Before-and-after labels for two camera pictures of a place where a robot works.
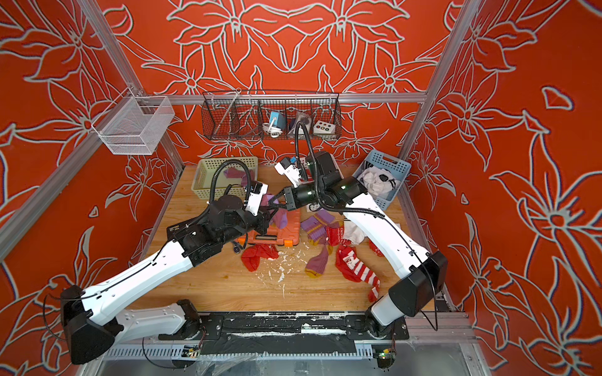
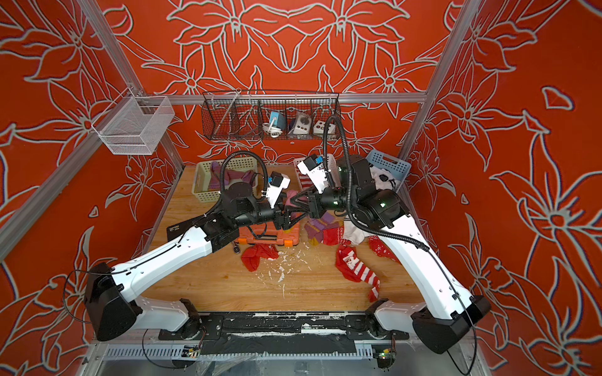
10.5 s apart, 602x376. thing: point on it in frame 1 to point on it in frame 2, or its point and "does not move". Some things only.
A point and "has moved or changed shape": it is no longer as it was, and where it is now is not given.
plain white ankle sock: [370, 177] does not move
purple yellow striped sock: [315, 226] does not move
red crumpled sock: [252, 254] does not move
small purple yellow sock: [316, 264] has moved or changed shape
